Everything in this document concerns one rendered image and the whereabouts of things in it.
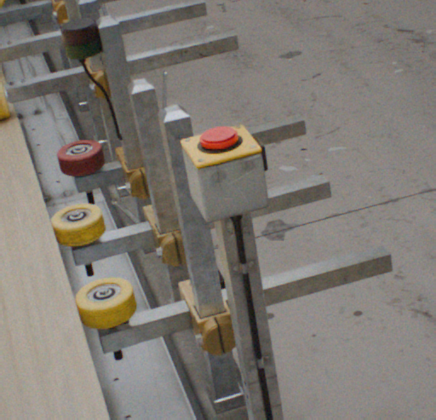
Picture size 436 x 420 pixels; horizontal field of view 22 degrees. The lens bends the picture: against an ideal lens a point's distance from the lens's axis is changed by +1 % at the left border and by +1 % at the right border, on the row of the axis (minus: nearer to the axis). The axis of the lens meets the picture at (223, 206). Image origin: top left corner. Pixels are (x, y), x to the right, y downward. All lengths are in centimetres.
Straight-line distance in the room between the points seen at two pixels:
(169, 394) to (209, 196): 73
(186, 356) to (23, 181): 43
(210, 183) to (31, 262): 60
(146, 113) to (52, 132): 120
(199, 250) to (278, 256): 186
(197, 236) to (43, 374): 26
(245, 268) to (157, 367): 70
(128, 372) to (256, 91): 275
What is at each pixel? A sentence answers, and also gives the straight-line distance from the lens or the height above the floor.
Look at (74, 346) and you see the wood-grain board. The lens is 147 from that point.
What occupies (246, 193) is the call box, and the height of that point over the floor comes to 117.
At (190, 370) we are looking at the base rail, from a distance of 172.
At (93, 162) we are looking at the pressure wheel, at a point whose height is 89.
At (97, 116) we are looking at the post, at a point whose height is 78.
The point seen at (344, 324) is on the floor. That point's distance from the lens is 301.
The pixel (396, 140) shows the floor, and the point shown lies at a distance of 396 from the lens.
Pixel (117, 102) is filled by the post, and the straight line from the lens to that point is 192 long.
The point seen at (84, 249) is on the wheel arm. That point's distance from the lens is 178.
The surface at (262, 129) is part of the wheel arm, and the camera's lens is 205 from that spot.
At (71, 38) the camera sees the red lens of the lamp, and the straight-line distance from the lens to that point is 186.
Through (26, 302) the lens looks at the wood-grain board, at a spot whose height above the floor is 90.
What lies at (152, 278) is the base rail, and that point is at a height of 70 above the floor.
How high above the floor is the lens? 170
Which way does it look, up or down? 28 degrees down
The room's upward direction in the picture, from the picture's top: 10 degrees counter-clockwise
